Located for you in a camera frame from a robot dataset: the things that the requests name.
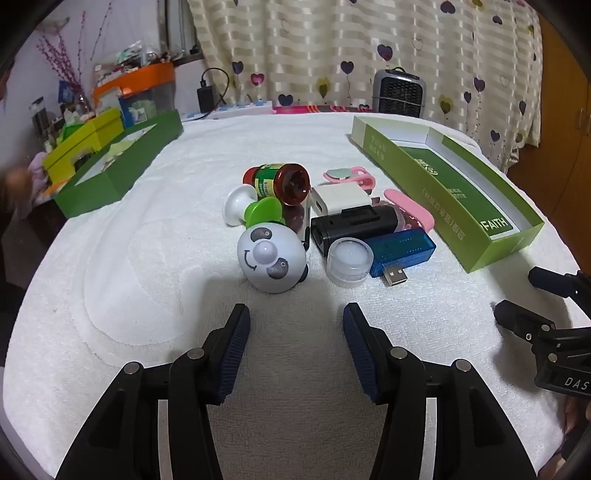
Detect pink cloth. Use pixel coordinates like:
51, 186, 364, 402
28, 152, 61, 204

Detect plaid cloth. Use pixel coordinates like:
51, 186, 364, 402
272, 104, 375, 114

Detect green cardboard box lid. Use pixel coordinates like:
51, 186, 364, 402
54, 110, 183, 219

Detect black power adapter with cable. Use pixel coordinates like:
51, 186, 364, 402
197, 68, 229, 113

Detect clear round plastic cap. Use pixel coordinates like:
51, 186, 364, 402
326, 237, 374, 289

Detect pile of packets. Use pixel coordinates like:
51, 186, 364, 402
95, 39, 176, 75

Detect white panda night light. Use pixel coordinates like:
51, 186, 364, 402
237, 222, 310, 295

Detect clear bin with orange lid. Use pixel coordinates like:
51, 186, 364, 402
92, 62, 176, 125

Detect window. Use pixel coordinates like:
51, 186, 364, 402
159, 0, 204, 58

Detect blue and white carton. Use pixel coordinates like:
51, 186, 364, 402
119, 95, 139, 129

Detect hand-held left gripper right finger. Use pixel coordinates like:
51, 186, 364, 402
342, 302, 539, 480

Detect brown bottle with red cap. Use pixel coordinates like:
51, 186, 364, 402
243, 162, 311, 206

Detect purple blossom branches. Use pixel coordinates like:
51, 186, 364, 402
37, 4, 114, 107

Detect grey space heater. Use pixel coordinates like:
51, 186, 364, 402
372, 68, 426, 120

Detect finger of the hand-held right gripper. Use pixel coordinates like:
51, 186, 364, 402
493, 300, 555, 342
529, 267, 591, 301

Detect black rectangular device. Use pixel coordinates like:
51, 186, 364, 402
310, 205, 400, 254

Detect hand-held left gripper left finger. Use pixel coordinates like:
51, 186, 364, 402
55, 303, 252, 480

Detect dark blender jar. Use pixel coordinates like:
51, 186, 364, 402
30, 96, 49, 139

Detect yellow-green box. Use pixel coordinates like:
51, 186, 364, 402
42, 108, 125, 183

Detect white and blue power strip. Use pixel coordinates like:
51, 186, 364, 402
182, 99, 273, 121

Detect white and green plastic toy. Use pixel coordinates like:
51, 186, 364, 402
224, 185, 281, 230

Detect blue usb tester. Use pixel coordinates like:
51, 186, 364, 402
367, 231, 437, 288

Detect white charger plug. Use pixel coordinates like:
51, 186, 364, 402
310, 184, 372, 217

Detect person's right hand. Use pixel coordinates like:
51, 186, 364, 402
561, 399, 591, 462

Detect wooden wardrobe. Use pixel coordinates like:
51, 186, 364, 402
505, 18, 591, 268

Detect pink plastic case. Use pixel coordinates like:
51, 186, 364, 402
383, 188, 437, 232

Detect green cardboard box tray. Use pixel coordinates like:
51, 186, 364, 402
349, 115, 546, 274

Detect striped curtain with hearts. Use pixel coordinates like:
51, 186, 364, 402
185, 0, 543, 160

